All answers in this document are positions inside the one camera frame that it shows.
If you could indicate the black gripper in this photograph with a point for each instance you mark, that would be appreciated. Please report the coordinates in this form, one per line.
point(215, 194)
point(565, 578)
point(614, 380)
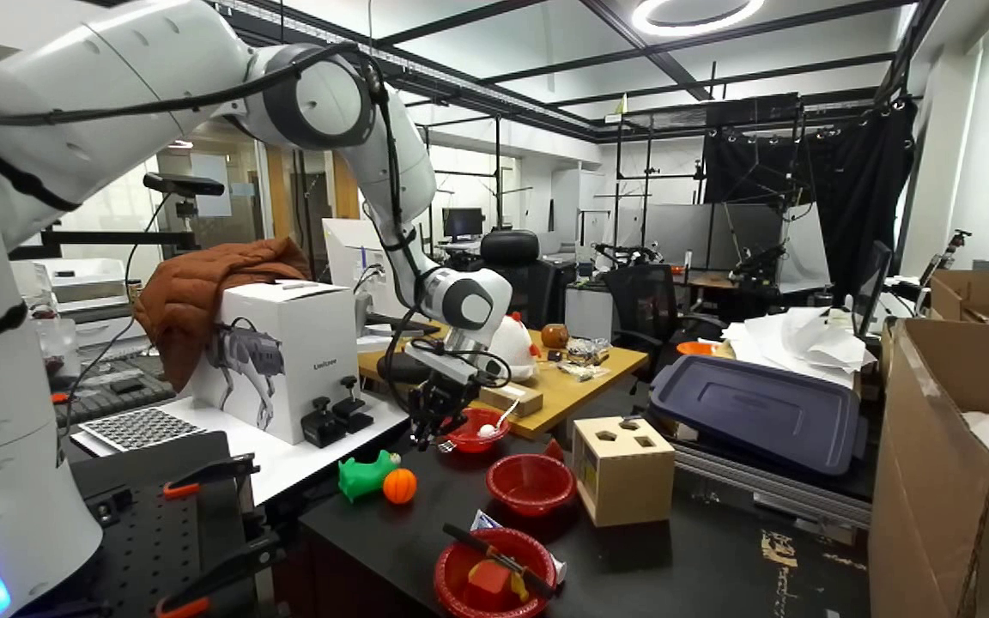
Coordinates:
point(442, 402)

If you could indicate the white monitor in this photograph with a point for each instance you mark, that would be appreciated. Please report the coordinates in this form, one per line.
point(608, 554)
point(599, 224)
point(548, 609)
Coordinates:
point(346, 269)

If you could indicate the orange ball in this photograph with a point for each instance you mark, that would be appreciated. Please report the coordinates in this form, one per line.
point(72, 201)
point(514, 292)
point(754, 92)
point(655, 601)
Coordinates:
point(398, 486)

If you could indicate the black mesh office chair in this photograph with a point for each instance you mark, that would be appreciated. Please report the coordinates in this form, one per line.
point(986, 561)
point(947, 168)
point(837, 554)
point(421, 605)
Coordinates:
point(635, 298)

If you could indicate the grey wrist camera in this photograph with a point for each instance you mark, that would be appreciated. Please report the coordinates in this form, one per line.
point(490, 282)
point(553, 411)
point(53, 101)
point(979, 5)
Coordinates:
point(449, 366)

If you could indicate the blue white card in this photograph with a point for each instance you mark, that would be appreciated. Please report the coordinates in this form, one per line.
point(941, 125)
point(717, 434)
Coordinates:
point(483, 523)

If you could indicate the wooden shape sorter box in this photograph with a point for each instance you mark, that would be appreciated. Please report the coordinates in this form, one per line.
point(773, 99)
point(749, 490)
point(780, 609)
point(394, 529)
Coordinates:
point(627, 474)

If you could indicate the clear plastic container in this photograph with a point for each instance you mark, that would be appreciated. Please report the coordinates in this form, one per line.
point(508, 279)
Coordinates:
point(582, 359)

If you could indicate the wooden desk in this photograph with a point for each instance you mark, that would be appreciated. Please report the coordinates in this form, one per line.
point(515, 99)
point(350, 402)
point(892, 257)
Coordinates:
point(584, 384)

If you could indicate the red plastic bowl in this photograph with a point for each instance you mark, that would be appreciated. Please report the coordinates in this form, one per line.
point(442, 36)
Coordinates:
point(530, 486)
point(449, 589)
point(491, 449)

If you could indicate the orange-red wedge block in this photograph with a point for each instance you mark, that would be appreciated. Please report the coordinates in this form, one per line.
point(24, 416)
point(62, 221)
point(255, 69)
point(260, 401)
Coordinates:
point(553, 451)

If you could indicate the red square block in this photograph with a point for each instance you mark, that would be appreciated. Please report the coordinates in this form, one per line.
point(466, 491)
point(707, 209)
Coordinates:
point(490, 578)

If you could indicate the silver laptop keyboard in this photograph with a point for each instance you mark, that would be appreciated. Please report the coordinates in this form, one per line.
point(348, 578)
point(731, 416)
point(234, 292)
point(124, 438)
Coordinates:
point(134, 430)

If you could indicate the black stick tool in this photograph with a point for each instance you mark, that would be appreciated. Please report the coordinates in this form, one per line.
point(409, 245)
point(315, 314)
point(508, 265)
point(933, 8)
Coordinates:
point(507, 561)

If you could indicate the black controller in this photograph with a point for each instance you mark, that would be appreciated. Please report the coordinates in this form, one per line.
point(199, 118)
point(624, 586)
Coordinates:
point(333, 422)

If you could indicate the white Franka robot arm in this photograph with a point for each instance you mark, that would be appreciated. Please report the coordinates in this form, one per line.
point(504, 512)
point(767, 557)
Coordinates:
point(16, 345)

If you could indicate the white paper pile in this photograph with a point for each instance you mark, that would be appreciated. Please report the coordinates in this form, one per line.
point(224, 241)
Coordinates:
point(798, 340)

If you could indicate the black backdrop curtain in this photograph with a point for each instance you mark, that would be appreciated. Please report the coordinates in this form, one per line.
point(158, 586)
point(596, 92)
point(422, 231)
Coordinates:
point(815, 173)

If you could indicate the flat brown cardboard box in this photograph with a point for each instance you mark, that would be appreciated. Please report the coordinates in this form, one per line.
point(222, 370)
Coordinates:
point(515, 401)

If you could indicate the large cardboard box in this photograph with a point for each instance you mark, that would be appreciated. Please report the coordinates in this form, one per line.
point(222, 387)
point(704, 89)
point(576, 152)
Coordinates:
point(941, 515)

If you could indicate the orange dish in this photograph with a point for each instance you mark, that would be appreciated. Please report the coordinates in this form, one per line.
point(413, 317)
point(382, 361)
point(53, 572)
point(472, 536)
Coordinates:
point(702, 350)

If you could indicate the white table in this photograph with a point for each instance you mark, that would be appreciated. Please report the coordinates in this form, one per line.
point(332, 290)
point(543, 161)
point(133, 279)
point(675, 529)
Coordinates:
point(290, 459)

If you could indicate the white robot dog box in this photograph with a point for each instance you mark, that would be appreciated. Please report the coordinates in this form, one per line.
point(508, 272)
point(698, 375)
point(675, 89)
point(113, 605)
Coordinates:
point(290, 355)

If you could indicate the orange black clamp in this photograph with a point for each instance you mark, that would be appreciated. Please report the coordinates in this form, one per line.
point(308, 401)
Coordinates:
point(222, 578)
point(206, 474)

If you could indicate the black camera stand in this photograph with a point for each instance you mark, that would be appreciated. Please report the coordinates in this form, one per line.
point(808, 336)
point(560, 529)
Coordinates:
point(117, 240)

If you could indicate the brown jacket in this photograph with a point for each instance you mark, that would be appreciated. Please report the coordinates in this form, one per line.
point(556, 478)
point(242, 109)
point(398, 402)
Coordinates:
point(206, 292)

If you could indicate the small open cardboard box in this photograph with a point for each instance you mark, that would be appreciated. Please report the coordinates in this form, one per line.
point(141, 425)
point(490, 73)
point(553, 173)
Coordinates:
point(979, 298)

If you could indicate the black pegboard stand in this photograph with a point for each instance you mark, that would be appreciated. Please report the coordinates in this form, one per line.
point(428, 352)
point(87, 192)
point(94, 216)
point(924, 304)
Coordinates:
point(161, 536)

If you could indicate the green toy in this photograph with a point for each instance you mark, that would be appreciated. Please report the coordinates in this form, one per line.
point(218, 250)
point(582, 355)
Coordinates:
point(363, 474)

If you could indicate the brown football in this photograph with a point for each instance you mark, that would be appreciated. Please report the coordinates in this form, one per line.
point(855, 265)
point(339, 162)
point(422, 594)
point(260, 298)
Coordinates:
point(553, 339)

